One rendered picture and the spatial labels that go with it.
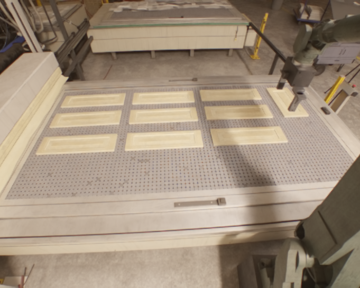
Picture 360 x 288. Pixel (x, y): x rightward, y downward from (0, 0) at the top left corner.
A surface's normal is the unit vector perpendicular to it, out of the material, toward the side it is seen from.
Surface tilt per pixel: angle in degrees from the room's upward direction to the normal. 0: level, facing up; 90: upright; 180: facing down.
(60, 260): 0
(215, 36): 90
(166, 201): 0
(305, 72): 90
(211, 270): 0
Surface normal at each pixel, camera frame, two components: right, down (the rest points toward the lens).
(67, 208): 0.00, -0.66
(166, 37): 0.06, 0.75
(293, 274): -0.03, 0.07
